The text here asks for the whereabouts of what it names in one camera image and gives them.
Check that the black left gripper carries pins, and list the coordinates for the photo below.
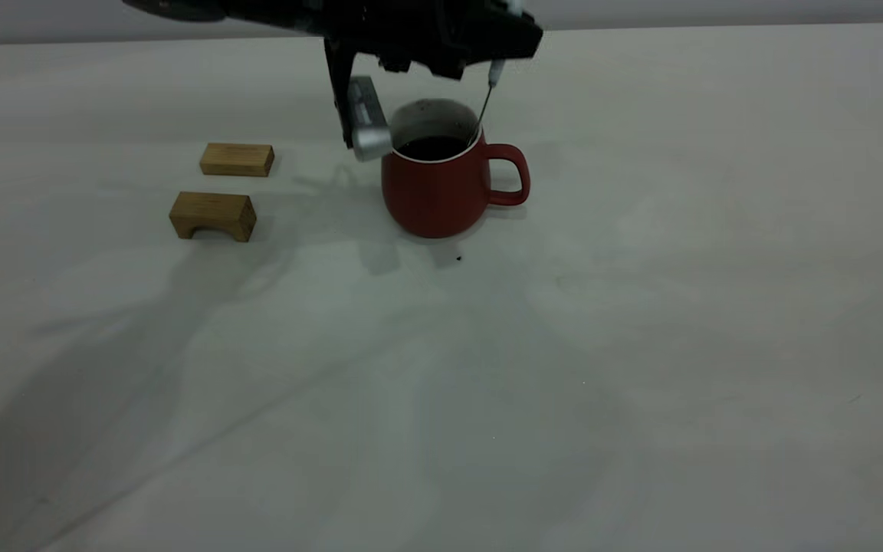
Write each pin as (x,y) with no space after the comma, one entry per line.
(411,31)

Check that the red ceramic mug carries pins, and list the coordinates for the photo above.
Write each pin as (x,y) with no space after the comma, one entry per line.
(434,192)

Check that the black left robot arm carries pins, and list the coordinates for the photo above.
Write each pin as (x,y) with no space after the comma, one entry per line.
(219,9)

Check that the flat wooden block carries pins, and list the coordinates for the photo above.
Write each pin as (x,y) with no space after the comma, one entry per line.
(238,159)

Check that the arched wooden block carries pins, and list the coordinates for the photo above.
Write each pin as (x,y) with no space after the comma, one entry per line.
(211,211)

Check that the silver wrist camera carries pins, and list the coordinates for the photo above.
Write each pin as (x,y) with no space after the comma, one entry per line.
(369,123)

